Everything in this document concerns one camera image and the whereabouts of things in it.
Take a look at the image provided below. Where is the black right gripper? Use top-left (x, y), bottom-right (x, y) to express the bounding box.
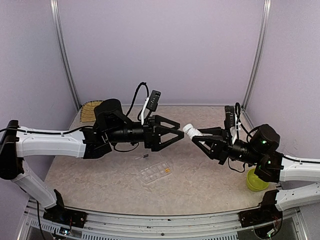
top-left (192, 126), bottom-right (263, 166)

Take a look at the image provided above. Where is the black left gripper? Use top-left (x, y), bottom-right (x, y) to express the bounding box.
top-left (106, 115), bottom-right (185, 152)

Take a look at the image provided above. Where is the small white bottle cap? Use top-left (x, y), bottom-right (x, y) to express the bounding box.
top-left (182, 123), bottom-right (194, 133)

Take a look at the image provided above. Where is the clear plastic pill organizer box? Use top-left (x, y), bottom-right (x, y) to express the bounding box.
top-left (134, 153), bottom-right (173, 184)

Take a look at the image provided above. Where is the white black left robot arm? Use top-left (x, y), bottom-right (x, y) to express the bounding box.
top-left (0, 98), bottom-right (184, 223)

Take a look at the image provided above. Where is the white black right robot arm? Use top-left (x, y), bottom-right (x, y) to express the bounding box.
top-left (188, 124), bottom-right (320, 222)

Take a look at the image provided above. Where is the green plastic bowl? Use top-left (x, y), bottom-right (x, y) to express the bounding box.
top-left (246, 168), bottom-right (269, 192)

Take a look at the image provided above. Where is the woven bamboo tray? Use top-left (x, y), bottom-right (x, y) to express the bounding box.
top-left (80, 100), bottom-right (103, 123)

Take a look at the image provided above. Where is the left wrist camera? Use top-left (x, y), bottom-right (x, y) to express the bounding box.
top-left (140, 90), bottom-right (161, 126)

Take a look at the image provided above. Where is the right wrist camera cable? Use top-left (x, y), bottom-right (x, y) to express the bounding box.
top-left (234, 101), bottom-right (260, 143)

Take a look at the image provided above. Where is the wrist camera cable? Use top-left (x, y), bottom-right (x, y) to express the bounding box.
top-left (234, 101), bottom-right (260, 143)
top-left (124, 81), bottom-right (149, 123)

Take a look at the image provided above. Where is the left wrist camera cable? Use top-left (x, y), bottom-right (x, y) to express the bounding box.
top-left (124, 81), bottom-right (149, 123)

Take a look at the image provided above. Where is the aluminium front frame rail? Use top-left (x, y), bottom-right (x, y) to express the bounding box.
top-left (17, 199), bottom-right (308, 240)

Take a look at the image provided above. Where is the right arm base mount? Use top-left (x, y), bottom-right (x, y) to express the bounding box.
top-left (238, 189), bottom-right (283, 228)

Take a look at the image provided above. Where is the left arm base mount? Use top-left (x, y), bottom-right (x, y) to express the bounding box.
top-left (43, 189), bottom-right (88, 229)

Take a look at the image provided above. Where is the aluminium right corner post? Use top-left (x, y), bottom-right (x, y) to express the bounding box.
top-left (242, 0), bottom-right (272, 112)

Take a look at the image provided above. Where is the aluminium corner post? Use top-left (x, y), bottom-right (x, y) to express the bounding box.
top-left (242, 0), bottom-right (272, 112)
top-left (50, 0), bottom-right (82, 111)

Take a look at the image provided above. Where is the aluminium left corner post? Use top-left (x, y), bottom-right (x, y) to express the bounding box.
top-left (50, 0), bottom-right (82, 111)

